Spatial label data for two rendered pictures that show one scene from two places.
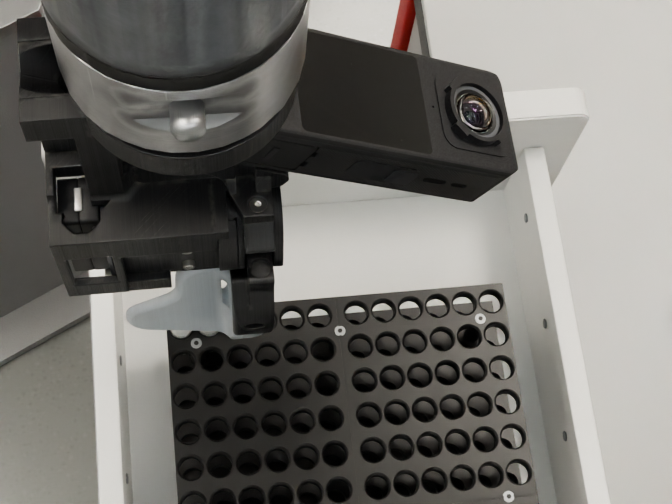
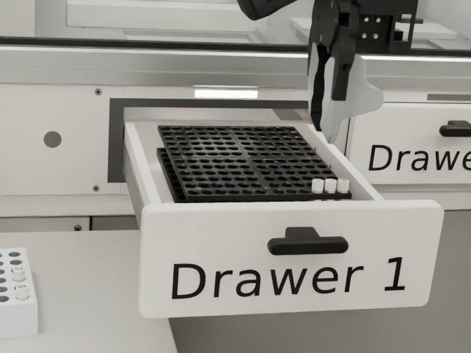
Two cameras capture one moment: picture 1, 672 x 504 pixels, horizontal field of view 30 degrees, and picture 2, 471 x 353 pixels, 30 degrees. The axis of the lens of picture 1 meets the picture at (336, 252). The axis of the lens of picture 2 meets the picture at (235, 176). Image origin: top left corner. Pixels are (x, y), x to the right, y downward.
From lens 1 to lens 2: 1.09 m
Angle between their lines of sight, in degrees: 90
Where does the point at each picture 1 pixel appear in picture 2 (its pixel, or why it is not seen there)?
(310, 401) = (275, 175)
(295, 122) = not seen: outside the picture
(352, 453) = (254, 166)
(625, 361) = (78, 314)
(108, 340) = (373, 195)
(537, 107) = (174, 205)
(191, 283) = not seen: hidden behind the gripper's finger
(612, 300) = (81, 335)
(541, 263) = not seen: hidden behind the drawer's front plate
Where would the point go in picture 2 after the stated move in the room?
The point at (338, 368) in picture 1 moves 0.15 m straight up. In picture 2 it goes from (265, 181) to (278, 43)
